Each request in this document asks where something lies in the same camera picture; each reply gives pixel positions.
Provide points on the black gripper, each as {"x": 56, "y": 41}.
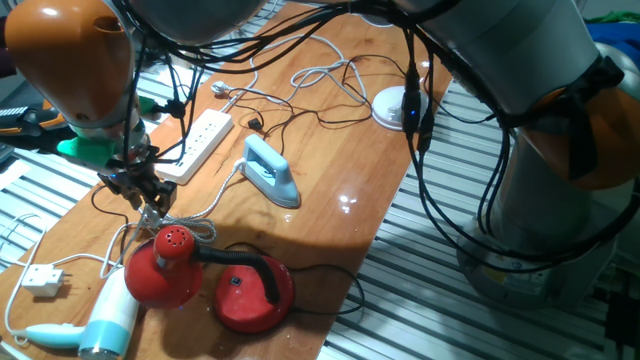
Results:
{"x": 135, "y": 182}

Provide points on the red desk lamp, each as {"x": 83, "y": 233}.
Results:
{"x": 165, "y": 275}

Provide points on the light blue travel iron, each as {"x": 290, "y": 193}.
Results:
{"x": 272, "y": 175}

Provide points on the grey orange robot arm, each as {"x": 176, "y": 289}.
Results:
{"x": 525, "y": 50}

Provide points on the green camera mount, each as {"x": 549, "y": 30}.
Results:
{"x": 90, "y": 150}

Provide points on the small teal object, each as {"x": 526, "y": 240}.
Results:
{"x": 146, "y": 105}

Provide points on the black orange teach pendant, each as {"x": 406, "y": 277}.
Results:
{"x": 30, "y": 122}

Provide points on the orange wooden board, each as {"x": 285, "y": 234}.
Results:
{"x": 340, "y": 165}

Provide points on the blue plastic bag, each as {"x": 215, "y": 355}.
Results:
{"x": 615, "y": 37}

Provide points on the white power strip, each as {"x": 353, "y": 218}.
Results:
{"x": 197, "y": 142}

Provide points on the white blue hair dryer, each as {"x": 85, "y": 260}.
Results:
{"x": 107, "y": 320}

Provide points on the white square plug adapter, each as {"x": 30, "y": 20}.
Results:
{"x": 40, "y": 281}

